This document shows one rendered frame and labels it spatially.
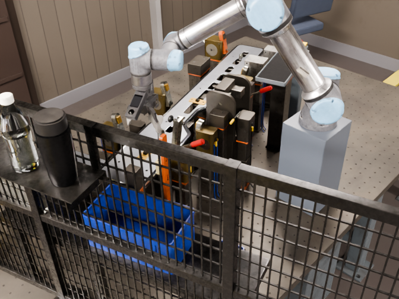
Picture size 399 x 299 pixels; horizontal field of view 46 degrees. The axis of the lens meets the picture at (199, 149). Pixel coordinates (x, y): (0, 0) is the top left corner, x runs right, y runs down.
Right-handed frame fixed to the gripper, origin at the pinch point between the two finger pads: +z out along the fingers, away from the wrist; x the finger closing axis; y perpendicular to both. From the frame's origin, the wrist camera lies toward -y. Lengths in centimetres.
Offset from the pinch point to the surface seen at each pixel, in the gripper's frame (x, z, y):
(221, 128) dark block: -23.7, 4.9, 21.7
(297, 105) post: -37, 28, 92
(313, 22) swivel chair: 6, 55, 285
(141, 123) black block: 15.1, 12.2, 19.9
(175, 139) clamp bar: -15.5, -1.6, -1.8
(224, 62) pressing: 6, 11, 90
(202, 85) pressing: 5, 11, 62
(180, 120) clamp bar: -17.3, -9.8, -0.7
